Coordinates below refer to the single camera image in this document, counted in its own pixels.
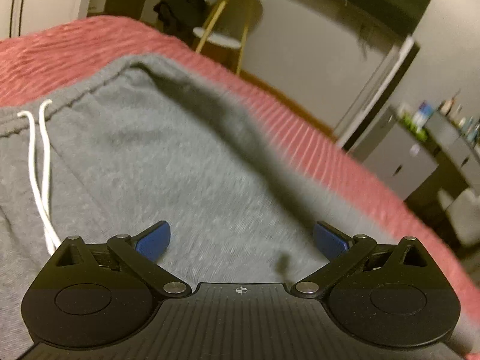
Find pink ribbed bedspread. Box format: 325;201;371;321
0;14;480;331

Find grey vanity desk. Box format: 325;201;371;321
424;111;480;195

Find white tower air conditioner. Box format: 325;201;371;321
333;35;420;151

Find grey upholstered chair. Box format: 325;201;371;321
437;189;480;247

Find grey sweatpants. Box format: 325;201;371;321
1;55;473;359

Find blue white tissue box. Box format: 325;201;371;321
412;102;434;130

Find yellow-legged side table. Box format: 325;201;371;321
193;0;264;76

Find grey bedside cabinet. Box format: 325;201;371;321
349;107;438;200

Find black bag on floor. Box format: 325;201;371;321
153;0;209;46

